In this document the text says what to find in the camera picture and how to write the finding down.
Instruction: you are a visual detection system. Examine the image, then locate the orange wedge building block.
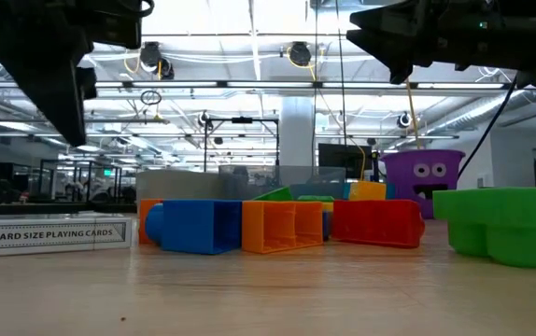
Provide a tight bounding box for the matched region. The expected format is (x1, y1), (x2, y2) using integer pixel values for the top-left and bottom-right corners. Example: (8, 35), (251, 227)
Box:
(241, 200), (325, 255)

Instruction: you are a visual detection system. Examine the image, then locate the light grey plastic bin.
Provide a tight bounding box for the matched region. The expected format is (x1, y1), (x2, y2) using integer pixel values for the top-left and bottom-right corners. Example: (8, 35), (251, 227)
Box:
(135, 168), (222, 203)

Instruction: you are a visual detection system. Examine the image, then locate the purple monster face bucket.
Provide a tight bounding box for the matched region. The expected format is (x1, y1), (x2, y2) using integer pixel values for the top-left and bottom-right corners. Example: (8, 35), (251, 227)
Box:
(379, 148), (466, 220)

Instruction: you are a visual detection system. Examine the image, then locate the red plastic building block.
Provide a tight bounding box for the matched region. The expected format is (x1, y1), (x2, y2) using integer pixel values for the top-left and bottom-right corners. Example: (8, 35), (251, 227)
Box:
(331, 199), (426, 249)

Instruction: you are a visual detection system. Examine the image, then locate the clear grey plastic bin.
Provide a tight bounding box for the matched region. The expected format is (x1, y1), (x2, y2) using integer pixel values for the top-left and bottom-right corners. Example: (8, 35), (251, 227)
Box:
(218, 163), (346, 203)

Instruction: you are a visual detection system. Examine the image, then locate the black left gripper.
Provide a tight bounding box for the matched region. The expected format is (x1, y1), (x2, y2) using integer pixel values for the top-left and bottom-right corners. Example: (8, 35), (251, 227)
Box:
(0, 0), (99, 148)

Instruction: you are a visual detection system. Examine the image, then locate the black monitor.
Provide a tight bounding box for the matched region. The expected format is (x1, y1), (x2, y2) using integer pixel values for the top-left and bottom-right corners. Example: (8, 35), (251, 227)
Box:
(317, 142), (374, 181)

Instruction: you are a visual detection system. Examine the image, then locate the black rig frame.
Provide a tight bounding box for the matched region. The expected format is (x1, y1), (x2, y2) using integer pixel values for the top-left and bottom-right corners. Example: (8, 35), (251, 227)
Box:
(201, 115), (281, 175)

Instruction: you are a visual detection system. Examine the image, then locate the small orange building block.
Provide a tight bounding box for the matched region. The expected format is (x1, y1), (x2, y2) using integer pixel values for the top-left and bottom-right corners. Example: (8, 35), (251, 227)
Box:
(137, 198), (164, 245)

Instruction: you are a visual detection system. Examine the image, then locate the yellow hanging cable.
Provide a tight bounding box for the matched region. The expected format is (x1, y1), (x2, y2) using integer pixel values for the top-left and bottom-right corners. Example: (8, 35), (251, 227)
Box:
(405, 78), (422, 150)

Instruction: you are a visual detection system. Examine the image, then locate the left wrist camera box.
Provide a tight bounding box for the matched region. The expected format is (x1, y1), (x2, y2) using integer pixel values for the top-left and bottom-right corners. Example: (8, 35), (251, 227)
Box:
(78, 0), (156, 50)

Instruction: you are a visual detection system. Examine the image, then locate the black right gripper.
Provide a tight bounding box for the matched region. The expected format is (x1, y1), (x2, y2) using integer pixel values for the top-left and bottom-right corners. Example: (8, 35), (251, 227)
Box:
(346, 0), (536, 87)

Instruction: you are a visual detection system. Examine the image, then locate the black hanging cable with coil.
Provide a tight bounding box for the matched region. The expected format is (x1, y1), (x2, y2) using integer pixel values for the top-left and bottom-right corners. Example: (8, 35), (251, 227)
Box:
(334, 0), (347, 147)

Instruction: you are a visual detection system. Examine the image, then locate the large blue building block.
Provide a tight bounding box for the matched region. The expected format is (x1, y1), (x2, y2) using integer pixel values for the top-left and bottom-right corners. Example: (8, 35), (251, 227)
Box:
(145, 199), (243, 256)

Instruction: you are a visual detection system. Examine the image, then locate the hanging black cable loop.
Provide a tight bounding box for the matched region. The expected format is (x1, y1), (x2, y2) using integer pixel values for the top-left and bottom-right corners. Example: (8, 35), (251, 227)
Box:
(139, 90), (162, 107)

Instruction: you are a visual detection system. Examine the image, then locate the white framed playing card box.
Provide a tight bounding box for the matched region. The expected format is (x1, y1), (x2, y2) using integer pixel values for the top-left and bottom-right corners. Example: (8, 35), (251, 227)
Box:
(0, 213), (134, 259)

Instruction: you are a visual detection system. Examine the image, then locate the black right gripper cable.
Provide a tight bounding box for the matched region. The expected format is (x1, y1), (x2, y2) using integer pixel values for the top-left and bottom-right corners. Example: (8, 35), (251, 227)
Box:
(457, 74), (519, 181)

